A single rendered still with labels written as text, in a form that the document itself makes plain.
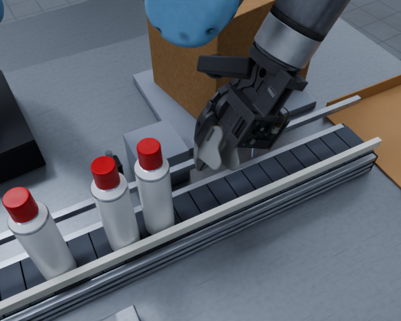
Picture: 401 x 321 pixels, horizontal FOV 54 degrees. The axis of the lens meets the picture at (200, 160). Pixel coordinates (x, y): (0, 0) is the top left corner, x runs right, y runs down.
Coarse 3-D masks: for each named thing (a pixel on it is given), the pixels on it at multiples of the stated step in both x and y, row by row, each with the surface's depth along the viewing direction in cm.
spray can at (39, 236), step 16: (16, 192) 48; (16, 208) 47; (32, 208) 49; (16, 224) 50; (32, 224) 50; (48, 224) 52; (32, 240) 51; (48, 240) 53; (32, 256) 54; (48, 256) 55; (64, 256) 58; (48, 272) 58; (64, 272) 60
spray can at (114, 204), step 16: (96, 160) 51; (112, 160) 51; (96, 176) 51; (112, 176) 51; (96, 192) 53; (112, 192) 53; (128, 192) 55; (112, 208) 54; (128, 208) 57; (112, 224) 57; (128, 224) 59; (112, 240) 61; (128, 240) 62
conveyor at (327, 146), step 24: (312, 144) 81; (336, 144) 81; (360, 144) 81; (264, 168) 77; (288, 168) 77; (336, 168) 77; (192, 192) 73; (216, 192) 73; (240, 192) 73; (192, 216) 70; (72, 240) 67; (96, 240) 67; (24, 264) 64; (120, 264) 64; (0, 288) 61; (24, 288) 61
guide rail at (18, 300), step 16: (368, 144) 77; (336, 160) 74; (288, 176) 71; (304, 176) 72; (256, 192) 69; (272, 192) 71; (224, 208) 67; (240, 208) 69; (192, 224) 65; (144, 240) 63; (160, 240) 64; (112, 256) 61; (128, 256) 62; (80, 272) 59; (96, 272) 61; (32, 288) 58; (48, 288) 58; (0, 304) 56; (16, 304) 57
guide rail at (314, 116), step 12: (324, 108) 76; (336, 108) 77; (300, 120) 74; (312, 120) 75; (180, 168) 66; (192, 168) 68; (132, 192) 65; (84, 204) 62; (60, 216) 60; (72, 216) 62; (0, 240) 58; (12, 240) 59
